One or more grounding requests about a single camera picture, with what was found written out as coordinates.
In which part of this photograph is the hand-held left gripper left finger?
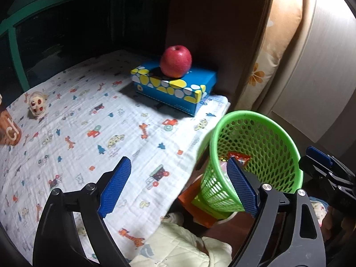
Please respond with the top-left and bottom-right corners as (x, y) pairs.
(33, 156), (132, 267)

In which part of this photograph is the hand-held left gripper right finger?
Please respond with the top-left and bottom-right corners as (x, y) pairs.
(227, 157), (326, 267)

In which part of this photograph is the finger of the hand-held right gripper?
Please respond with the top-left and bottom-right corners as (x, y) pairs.
(299, 157), (334, 181)
(307, 146), (356, 181)

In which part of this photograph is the pink snack wrapper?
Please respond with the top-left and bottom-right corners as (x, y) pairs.
(220, 157), (231, 178)

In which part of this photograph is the orange snack wrapper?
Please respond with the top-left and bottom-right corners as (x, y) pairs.
(228, 152), (251, 164)

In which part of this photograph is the green mesh wastebasket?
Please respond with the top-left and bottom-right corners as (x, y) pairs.
(200, 110), (303, 212)

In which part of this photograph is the orange box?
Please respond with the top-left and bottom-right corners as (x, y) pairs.
(178, 182), (223, 227)

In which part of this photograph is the white printed blanket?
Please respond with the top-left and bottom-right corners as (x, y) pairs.
(0, 49), (231, 265)

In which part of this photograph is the beige cabinet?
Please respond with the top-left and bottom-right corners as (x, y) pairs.
(259, 0), (356, 156)

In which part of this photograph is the white quilted jacket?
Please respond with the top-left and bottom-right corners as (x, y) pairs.
(129, 213), (233, 267)

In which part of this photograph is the small beige monkey toy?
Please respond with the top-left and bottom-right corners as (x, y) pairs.
(24, 92), (48, 116)

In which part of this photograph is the blue spotted cardboard box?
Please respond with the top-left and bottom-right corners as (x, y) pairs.
(131, 61), (217, 117)

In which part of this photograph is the floral beige pillow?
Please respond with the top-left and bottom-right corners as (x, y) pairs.
(236, 0), (303, 114)

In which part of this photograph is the orange water bottle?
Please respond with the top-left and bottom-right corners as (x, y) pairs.
(0, 93), (21, 146)

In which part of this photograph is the red apple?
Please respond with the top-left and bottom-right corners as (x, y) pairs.
(160, 45), (192, 78)

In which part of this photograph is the brown wooden panel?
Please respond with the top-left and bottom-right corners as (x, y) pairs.
(165, 0), (276, 98)

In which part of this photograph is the green window frame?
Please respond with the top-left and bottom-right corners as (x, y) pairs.
(0, 0), (112, 92)

